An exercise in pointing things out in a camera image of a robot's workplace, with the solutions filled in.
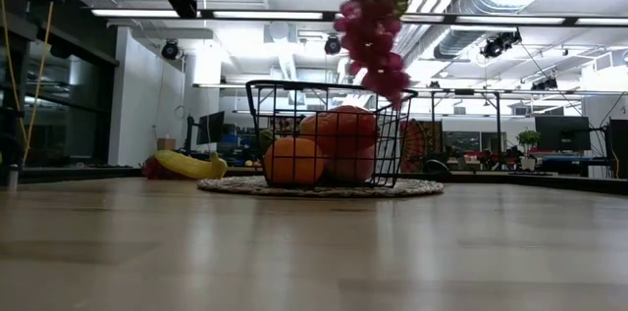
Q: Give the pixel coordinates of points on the pink grape bunch with leaf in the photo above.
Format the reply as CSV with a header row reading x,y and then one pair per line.
x,y
373,41

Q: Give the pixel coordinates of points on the red round fruit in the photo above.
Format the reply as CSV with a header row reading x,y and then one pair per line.
x,y
343,127

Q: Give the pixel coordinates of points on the yellow banana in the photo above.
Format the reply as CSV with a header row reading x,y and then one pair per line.
x,y
191,166

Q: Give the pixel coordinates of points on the dark red grape bunch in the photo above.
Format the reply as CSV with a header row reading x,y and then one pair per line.
x,y
151,170

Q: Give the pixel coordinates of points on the pink peach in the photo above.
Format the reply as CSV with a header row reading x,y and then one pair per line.
x,y
353,169

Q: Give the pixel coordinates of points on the orange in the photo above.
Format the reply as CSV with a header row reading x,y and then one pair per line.
x,y
294,164

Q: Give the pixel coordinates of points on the black monitor on arm stand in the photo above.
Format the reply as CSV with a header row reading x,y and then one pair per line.
x,y
211,127

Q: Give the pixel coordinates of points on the black ceiling spotlight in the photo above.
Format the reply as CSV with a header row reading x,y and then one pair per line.
x,y
329,45
170,49

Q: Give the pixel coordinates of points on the small cardboard box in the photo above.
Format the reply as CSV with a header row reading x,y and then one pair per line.
x,y
166,143

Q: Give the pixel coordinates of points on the orange patterned round decoration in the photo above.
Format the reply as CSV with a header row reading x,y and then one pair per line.
x,y
416,146

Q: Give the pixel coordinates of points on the small potted green plant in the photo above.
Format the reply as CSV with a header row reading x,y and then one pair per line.
x,y
529,138

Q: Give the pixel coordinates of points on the black computer monitor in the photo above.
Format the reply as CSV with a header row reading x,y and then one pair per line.
x,y
561,133
619,144

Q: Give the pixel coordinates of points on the round woven placemat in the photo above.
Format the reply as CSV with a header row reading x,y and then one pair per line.
x,y
225,186

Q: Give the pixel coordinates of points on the small white cylinder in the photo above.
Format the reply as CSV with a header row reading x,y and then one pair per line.
x,y
13,178

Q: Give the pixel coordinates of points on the long ceiling light rail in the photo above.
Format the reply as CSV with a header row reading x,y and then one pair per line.
x,y
267,15

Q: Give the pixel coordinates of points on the black ceiling camera cluster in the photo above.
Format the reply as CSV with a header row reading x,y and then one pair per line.
x,y
544,84
500,45

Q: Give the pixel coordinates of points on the black tall rack frame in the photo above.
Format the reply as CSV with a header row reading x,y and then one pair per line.
x,y
498,119

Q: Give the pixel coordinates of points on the black aluminium table frame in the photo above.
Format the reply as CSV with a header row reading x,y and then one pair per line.
x,y
73,173

